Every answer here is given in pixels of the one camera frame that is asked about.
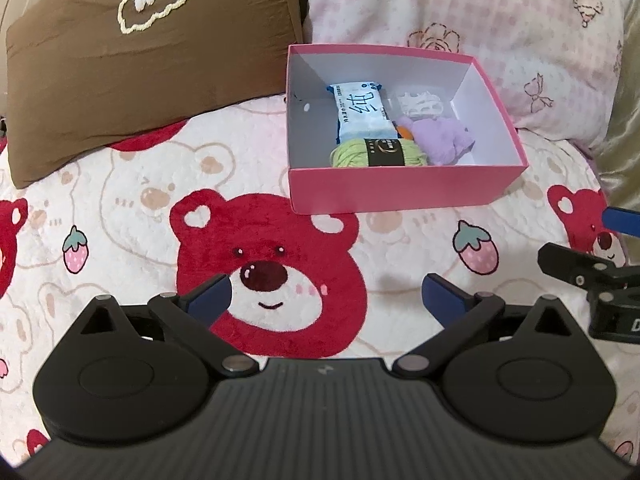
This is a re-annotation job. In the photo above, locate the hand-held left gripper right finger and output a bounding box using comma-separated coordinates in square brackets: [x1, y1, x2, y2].
[392, 272, 586, 377]

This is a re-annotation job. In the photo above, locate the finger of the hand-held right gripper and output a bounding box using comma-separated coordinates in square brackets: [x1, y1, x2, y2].
[601, 205, 640, 239]
[537, 242, 640, 292]

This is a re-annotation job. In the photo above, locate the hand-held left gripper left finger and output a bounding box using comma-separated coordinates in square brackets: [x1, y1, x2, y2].
[62, 272, 261, 378]

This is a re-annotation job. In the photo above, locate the pink cardboard box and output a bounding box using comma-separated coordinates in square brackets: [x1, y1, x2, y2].
[286, 43, 530, 215]

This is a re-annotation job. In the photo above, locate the purple plush toy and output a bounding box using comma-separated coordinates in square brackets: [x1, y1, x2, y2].
[395, 116, 476, 167]

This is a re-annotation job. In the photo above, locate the green yarn ball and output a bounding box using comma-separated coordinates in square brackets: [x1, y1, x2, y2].
[329, 135, 430, 168]

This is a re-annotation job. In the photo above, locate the blue white tissue packet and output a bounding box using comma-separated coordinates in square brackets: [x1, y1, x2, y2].
[325, 81, 396, 146]

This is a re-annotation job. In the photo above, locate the beige satin cloth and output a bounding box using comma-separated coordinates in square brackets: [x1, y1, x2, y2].
[592, 0, 640, 206]

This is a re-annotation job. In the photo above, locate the bear printed blanket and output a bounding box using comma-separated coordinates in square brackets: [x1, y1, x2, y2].
[0, 92, 633, 471]

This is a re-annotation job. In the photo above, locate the clear floss pick case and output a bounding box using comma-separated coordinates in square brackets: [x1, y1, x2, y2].
[390, 89, 453, 122]

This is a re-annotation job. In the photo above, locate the brown embroidered pillow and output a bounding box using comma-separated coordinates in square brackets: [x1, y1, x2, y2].
[5, 0, 306, 190]

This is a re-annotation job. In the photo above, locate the pink checked pillow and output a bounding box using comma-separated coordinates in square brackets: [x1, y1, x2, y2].
[300, 0, 626, 153]

